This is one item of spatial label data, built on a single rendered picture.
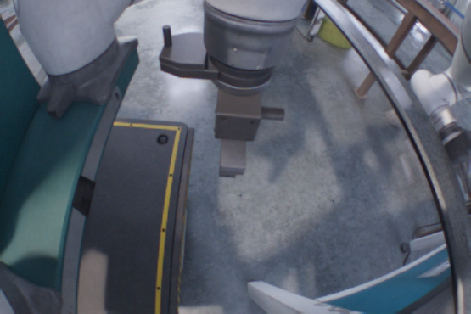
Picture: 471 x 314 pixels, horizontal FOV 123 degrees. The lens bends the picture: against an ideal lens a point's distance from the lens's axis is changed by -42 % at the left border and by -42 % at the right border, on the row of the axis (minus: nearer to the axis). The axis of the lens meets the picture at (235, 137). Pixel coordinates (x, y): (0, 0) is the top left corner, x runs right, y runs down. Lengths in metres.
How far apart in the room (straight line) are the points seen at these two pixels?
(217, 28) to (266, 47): 0.04
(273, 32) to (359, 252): 1.07
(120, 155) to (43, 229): 0.43
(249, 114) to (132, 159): 0.52
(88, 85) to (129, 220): 0.38
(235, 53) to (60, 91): 0.30
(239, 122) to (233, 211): 0.73
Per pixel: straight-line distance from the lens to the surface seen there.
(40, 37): 0.36
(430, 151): 0.34
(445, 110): 0.71
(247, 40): 0.18
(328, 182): 1.12
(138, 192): 0.65
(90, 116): 0.38
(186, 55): 0.23
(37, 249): 0.36
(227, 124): 0.23
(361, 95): 1.66
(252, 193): 0.97
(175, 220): 0.61
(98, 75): 0.40
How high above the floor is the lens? 0.91
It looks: 58 degrees down
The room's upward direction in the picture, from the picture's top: 12 degrees clockwise
